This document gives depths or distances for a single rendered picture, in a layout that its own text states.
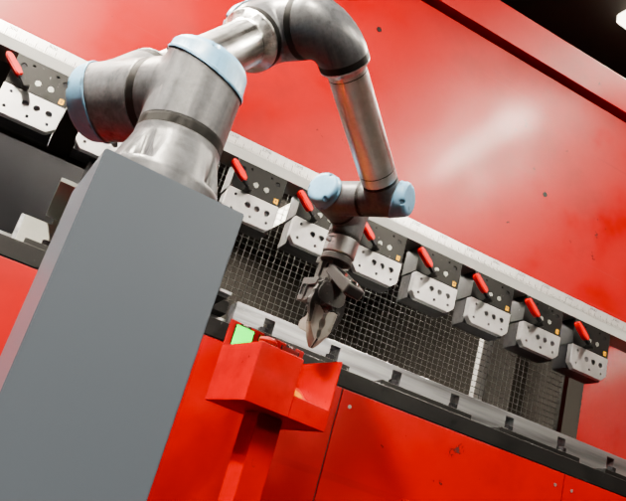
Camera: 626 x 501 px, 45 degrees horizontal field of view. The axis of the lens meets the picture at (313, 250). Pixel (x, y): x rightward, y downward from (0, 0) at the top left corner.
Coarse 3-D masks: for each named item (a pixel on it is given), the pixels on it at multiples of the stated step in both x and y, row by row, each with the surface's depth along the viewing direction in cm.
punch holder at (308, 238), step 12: (300, 204) 210; (312, 204) 211; (288, 216) 214; (300, 216) 209; (324, 216) 212; (288, 228) 210; (300, 228) 207; (312, 228) 209; (324, 228) 211; (288, 240) 207; (300, 240) 207; (312, 240) 208; (324, 240) 210; (288, 252) 213; (300, 252) 211; (312, 252) 208
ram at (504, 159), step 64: (0, 0) 187; (64, 0) 194; (128, 0) 202; (192, 0) 210; (384, 0) 240; (64, 64) 190; (384, 64) 234; (448, 64) 245; (512, 64) 257; (256, 128) 209; (320, 128) 218; (448, 128) 239; (512, 128) 250; (576, 128) 264; (448, 192) 233; (512, 192) 244; (576, 192) 256; (448, 256) 227; (512, 256) 238; (576, 256) 249
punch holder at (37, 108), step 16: (32, 64) 187; (16, 80) 184; (32, 80) 186; (48, 80) 187; (64, 80) 189; (0, 96) 181; (16, 96) 183; (32, 96) 184; (48, 96) 186; (64, 96) 188; (0, 112) 181; (16, 112) 182; (32, 112) 183; (48, 112) 186; (64, 112) 191; (16, 128) 186; (32, 128) 184; (48, 128) 184
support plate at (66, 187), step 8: (64, 184) 160; (72, 184) 160; (56, 192) 166; (64, 192) 164; (72, 192) 163; (56, 200) 170; (64, 200) 169; (56, 208) 175; (64, 208) 174; (48, 216) 182; (56, 216) 180
